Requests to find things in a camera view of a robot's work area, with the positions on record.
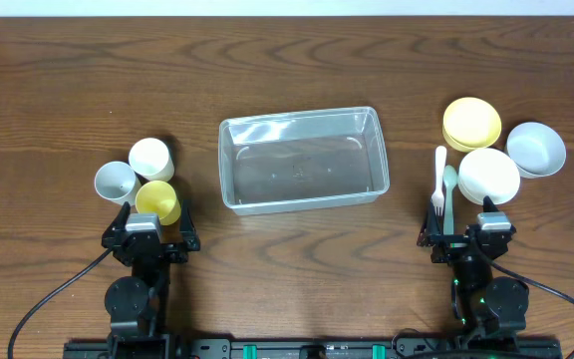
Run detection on green plastic spoon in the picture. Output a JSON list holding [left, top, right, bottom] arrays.
[[442, 166, 458, 234]]

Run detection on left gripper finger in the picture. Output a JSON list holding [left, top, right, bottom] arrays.
[[179, 199, 196, 244], [112, 201, 131, 236]]

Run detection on pink plastic fork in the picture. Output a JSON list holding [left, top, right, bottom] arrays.
[[430, 146, 447, 216]]

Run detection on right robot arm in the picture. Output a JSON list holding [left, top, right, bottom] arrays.
[[417, 196, 529, 351]]

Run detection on grey plastic bowl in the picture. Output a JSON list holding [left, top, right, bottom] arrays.
[[504, 122, 567, 179]]

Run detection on yellow plastic cup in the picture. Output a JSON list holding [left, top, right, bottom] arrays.
[[136, 180, 181, 225]]

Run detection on white plastic bowl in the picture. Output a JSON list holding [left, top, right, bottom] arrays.
[[458, 148, 521, 204]]

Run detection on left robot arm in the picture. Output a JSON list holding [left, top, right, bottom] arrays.
[[102, 203, 200, 359]]

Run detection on clear plastic container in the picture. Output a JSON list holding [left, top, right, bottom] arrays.
[[218, 107, 391, 215]]

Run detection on yellow plastic bowl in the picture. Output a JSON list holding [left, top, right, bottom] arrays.
[[442, 97, 502, 153]]

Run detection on grey plastic cup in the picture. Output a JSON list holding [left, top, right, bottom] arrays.
[[94, 162, 142, 206]]

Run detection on white plastic cup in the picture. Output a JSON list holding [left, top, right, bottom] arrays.
[[129, 138, 174, 181]]

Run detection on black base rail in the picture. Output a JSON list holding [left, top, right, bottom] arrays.
[[63, 334, 562, 359]]

